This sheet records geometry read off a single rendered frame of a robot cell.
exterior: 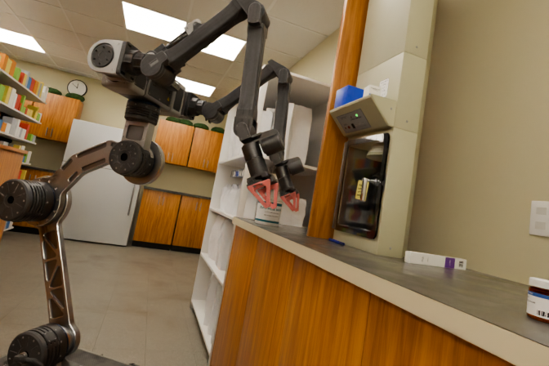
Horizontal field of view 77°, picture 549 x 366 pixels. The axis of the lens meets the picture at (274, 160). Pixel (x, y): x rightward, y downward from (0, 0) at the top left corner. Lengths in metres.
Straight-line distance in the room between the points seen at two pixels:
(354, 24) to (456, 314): 1.47
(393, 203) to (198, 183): 5.56
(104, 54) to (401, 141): 1.11
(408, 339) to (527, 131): 0.99
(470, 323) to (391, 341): 0.23
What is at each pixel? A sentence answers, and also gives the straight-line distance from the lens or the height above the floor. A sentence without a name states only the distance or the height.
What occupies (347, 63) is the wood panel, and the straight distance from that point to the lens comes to 1.77.
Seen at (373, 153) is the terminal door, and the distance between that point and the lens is 1.41.
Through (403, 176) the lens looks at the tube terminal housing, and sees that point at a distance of 1.38.
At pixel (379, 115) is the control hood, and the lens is 1.36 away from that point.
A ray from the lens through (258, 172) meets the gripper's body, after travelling 1.03.
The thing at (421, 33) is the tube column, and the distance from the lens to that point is 1.56.
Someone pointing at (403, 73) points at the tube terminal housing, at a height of 1.63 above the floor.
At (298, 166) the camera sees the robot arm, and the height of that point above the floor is 1.23.
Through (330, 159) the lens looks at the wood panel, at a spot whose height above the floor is 1.30.
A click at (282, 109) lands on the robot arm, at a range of 1.59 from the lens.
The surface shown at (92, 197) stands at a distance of 6.00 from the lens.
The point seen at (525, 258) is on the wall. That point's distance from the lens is 1.48.
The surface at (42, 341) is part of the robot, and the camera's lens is 1.71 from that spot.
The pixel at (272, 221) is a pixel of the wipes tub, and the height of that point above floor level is 0.96.
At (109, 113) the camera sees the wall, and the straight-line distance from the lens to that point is 6.77.
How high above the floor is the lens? 1.05
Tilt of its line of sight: 7 degrees up
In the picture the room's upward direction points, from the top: 10 degrees clockwise
